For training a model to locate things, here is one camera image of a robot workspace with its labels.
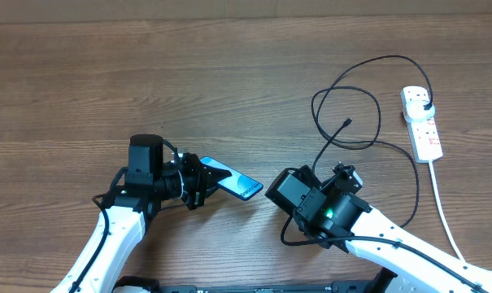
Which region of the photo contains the white charger plug adapter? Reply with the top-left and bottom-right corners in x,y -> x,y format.
403,101 -> 436,123

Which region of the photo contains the white power strip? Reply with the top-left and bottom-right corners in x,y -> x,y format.
400,86 -> 443,163

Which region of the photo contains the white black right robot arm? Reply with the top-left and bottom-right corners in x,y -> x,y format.
266,164 -> 492,292

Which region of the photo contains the blue screen smartphone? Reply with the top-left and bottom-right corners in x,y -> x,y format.
200,157 -> 263,201

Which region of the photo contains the white power strip cord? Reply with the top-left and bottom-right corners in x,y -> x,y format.
427,160 -> 468,264

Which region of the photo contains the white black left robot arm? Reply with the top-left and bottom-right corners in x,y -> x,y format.
55,134 -> 232,292

